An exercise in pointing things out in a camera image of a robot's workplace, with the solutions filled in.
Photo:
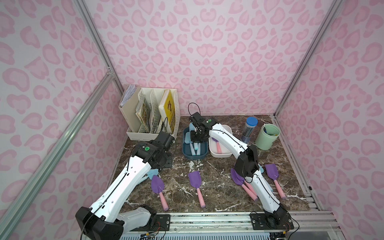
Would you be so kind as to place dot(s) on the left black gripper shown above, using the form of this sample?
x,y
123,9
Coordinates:
x,y
167,141

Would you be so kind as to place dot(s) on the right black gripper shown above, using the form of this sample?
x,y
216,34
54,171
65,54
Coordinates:
x,y
197,135

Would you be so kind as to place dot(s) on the teal round shovel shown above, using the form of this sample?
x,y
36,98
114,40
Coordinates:
x,y
188,141
191,128

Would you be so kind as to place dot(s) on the dark teal storage box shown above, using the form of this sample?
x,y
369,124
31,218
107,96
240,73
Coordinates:
x,y
187,152

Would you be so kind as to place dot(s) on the purple square shovel pink handle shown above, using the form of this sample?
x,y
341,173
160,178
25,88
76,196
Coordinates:
x,y
216,146

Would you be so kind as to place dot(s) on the white storage box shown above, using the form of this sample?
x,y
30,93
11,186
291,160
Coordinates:
x,y
223,150

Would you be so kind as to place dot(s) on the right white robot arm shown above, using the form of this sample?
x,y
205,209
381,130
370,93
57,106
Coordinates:
x,y
246,165

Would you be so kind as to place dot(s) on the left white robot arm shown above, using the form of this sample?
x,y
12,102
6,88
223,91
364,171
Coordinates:
x,y
103,219

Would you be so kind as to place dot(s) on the teal shovel far left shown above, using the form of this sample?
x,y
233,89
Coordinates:
x,y
150,174

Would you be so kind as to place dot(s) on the yellow book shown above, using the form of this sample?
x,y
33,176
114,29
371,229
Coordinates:
x,y
167,110

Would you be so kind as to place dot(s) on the white file organizer rack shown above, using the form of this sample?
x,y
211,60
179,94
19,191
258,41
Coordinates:
x,y
154,96

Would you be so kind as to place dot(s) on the illustrated picture book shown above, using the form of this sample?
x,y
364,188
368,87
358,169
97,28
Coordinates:
x,y
143,112

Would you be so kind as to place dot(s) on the purple square shovel centre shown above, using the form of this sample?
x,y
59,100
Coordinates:
x,y
196,181

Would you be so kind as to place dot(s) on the blue lid pen tube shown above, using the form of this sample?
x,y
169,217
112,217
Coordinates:
x,y
251,123

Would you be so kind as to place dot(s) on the beige folder with papers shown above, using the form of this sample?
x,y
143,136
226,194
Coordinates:
x,y
128,105

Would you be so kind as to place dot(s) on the purple pointed shovel upper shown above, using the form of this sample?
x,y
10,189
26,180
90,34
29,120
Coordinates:
x,y
250,188

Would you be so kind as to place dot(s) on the green cup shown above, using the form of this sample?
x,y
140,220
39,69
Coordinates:
x,y
267,136

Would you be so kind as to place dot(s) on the teal pointed shovel far right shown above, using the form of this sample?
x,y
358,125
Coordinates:
x,y
261,168

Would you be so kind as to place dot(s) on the purple shovel far right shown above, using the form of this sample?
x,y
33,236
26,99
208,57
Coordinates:
x,y
273,173

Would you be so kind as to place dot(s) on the purple shovel pink handle left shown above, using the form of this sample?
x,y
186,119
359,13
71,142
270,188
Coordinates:
x,y
157,186

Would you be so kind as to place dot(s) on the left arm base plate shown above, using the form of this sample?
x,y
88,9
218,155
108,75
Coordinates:
x,y
156,221

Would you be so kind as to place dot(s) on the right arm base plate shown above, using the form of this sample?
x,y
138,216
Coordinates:
x,y
267,222

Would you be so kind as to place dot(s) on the aluminium front rail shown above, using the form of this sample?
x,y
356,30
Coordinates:
x,y
308,225

